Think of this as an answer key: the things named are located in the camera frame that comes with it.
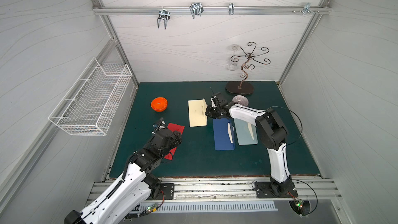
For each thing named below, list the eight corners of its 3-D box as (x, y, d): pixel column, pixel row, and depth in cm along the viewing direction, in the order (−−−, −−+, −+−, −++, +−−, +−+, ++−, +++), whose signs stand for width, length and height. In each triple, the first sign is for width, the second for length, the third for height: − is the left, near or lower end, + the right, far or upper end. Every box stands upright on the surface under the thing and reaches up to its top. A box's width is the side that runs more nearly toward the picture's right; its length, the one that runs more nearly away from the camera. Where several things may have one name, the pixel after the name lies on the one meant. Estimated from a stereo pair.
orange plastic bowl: (151, 112, 105) (149, 108, 100) (154, 102, 111) (152, 97, 107) (166, 112, 105) (165, 108, 101) (168, 102, 111) (167, 97, 107)
